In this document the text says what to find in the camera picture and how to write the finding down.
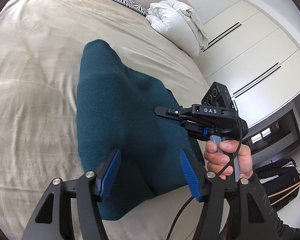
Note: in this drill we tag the white folded duvet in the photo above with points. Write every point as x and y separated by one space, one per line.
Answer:
179 23

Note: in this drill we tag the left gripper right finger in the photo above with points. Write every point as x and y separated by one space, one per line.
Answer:
248 218

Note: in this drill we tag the person right hand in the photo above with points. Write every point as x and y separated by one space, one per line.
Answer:
217 160

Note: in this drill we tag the black camera box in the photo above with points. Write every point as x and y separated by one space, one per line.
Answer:
219 96

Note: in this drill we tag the white wardrobe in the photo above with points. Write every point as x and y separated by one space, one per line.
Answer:
254 58

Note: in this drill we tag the black backpack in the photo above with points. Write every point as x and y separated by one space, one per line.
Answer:
281 181

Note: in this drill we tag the dark low shelf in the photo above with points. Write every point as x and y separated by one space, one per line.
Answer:
284 129

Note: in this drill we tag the zebra print pillow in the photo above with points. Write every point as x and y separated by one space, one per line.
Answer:
133 5

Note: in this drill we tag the beige bed sheet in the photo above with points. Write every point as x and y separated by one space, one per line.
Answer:
41 46

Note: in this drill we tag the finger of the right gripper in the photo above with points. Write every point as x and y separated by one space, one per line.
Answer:
170 112

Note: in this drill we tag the black jacket sleeve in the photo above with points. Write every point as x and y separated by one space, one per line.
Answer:
283 230

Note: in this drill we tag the dark teal knit sweater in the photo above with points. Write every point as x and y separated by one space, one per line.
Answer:
115 110

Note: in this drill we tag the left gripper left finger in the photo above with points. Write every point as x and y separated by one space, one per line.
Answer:
66 202

